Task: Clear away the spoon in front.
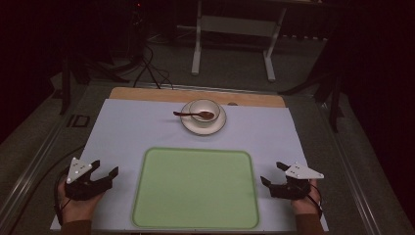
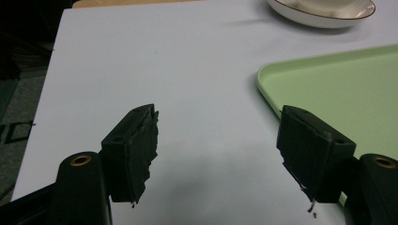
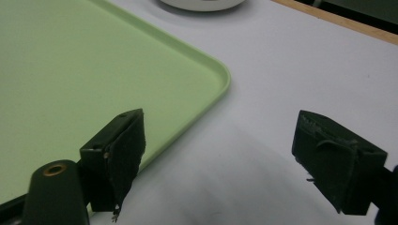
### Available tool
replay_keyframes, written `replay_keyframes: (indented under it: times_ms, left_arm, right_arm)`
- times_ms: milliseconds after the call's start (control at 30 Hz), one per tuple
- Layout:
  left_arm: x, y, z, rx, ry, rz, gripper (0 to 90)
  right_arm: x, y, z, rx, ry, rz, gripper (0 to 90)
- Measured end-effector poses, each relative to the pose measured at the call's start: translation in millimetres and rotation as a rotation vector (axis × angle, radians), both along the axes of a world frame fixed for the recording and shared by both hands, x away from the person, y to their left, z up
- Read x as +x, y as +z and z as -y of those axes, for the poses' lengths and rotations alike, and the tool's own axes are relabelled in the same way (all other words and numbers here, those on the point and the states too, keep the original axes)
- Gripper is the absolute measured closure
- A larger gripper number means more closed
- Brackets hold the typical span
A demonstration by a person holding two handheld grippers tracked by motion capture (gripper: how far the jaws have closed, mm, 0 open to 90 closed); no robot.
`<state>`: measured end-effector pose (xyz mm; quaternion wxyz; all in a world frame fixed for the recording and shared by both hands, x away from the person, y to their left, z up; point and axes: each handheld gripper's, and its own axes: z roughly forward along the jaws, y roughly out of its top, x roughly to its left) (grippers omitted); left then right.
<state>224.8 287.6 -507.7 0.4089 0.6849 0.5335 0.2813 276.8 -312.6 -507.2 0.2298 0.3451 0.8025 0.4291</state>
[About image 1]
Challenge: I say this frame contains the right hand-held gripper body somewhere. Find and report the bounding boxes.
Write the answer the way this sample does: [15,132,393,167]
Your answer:
[269,162,325,201]

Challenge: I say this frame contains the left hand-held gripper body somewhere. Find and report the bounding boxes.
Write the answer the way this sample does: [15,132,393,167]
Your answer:
[64,157,114,202]

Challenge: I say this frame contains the green tray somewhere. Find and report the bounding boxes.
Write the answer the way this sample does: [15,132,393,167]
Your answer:
[131,147,260,230]

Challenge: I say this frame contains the white ceramic saucer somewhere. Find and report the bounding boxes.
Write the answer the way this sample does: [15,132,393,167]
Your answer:
[179,100,227,136]

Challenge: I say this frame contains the white ceramic bowl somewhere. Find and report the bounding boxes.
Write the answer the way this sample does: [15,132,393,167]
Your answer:
[188,99,221,123]

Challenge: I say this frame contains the brown wooden spoon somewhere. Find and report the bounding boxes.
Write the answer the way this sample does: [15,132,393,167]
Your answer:
[172,111,215,120]

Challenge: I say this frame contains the person's left hand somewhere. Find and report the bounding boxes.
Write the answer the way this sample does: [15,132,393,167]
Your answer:
[57,177,106,225]

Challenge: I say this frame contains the person's right hand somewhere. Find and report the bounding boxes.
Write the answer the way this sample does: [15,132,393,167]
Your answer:
[291,179,322,216]

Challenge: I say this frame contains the white table mat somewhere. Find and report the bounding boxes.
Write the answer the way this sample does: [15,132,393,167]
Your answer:
[50,98,330,233]

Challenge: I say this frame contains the black floor socket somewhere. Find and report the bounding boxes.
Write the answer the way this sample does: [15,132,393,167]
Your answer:
[66,114,91,129]

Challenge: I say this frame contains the black metal stand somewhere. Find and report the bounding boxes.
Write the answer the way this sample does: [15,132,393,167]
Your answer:
[277,19,346,133]

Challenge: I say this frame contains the white metal stand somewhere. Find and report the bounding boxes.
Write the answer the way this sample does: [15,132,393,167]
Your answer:
[191,0,288,83]

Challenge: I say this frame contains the black cable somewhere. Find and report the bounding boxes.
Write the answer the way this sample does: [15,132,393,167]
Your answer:
[304,182,324,220]
[53,166,73,227]

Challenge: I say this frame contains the black cables on floor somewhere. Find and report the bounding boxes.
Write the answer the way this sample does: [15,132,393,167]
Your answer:
[132,43,174,90]

